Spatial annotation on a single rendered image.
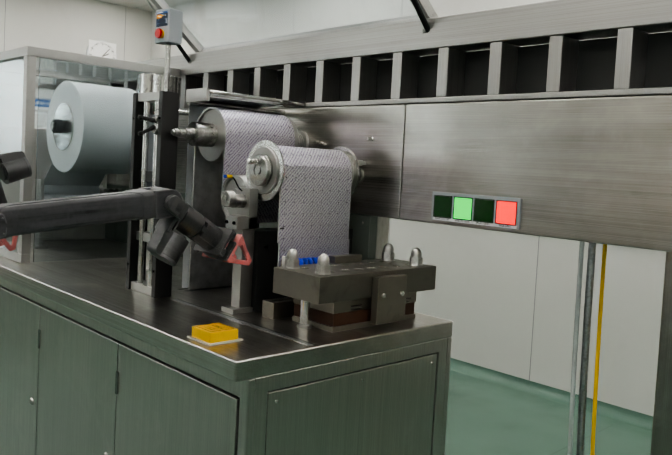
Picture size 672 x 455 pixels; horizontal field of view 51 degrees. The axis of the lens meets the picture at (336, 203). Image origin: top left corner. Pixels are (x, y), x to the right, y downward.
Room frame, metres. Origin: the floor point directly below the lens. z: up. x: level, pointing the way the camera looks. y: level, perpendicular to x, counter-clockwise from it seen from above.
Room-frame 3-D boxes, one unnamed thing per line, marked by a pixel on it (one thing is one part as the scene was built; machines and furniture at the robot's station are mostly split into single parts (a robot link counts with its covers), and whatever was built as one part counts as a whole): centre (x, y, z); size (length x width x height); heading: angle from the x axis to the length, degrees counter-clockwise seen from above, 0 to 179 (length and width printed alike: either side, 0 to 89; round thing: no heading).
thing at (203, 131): (1.87, 0.37, 1.33); 0.06 x 0.06 x 0.06; 44
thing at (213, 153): (1.98, 0.25, 1.33); 0.25 x 0.14 x 0.14; 134
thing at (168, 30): (2.12, 0.54, 1.66); 0.07 x 0.07 x 0.10; 50
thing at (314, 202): (1.75, 0.05, 1.17); 0.23 x 0.01 x 0.18; 134
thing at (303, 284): (1.69, -0.06, 1.00); 0.40 x 0.16 x 0.06; 134
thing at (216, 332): (1.43, 0.24, 0.91); 0.07 x 0.07 x 0.02; 44
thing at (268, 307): (1.75, 0.05, 0.92); 0.28 x 0.04 x 0.04; 134
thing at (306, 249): (1.75, 0.05, 1.03); 0.23 x 0.01 x 0.09; 134
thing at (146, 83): (2.30, 0.60, 1.50); 0.14 x 0.14 x 0.06
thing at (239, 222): (1.71, 0.23, 1.05); 0.06 x 0.05 x 0.31; 134
